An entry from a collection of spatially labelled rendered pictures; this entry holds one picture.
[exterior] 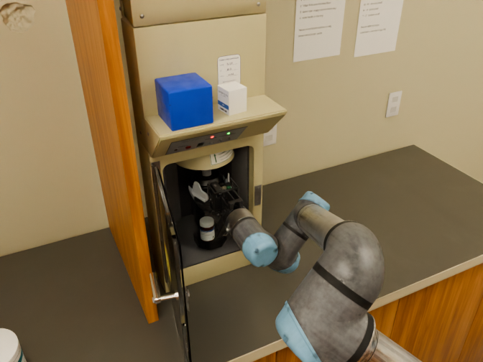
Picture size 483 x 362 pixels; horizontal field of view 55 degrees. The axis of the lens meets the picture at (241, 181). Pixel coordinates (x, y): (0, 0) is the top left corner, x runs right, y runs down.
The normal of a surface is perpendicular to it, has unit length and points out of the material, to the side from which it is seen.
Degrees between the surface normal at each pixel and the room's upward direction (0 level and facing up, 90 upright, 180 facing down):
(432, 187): 0
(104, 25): 90
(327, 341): 66
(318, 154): 90
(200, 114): 90
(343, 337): 59
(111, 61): 90
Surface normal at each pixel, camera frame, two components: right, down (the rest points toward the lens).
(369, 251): 0.41, -0.62
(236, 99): 0.56, 0.44
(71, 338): 0.00, -0.85
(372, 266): 0.48, -0.33
